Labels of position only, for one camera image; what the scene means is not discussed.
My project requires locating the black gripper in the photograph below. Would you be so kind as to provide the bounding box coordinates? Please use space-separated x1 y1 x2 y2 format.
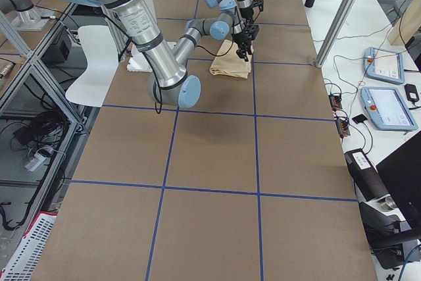
233 30 254 62
239 7 254 23

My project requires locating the cream long-sleeve printed shirt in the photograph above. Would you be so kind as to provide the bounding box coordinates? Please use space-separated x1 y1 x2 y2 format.
210 39 251 79

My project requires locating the far teach pendant tablet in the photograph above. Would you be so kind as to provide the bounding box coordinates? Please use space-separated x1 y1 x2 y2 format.
363 47 405 84

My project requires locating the teach pendant tablet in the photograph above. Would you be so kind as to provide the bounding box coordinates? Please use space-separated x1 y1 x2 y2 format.
360 87 418 132
363 47 405 84

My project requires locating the near teach pendant tablet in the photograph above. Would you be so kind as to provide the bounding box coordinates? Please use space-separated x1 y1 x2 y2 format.
360 87 418 132

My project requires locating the white plastic chair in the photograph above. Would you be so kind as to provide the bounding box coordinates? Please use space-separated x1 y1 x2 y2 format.
65 25 119 107

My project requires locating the black box white label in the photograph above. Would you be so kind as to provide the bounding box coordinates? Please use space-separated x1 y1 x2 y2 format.
344 149 389 201

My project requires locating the black monitor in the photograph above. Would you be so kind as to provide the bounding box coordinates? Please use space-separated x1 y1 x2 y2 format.
376 133 420 228

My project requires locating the white plastic basket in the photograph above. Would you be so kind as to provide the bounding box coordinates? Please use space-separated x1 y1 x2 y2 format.
1 211 57 281

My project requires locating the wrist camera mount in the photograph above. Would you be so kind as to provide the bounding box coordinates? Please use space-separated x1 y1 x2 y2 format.
243 24 259 41
251 0 264 13

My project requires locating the aluminium frame post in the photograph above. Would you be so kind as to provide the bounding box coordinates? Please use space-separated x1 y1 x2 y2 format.
315 0 356 68

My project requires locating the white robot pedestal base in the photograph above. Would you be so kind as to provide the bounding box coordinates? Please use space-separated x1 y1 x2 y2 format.
127 44 152 73

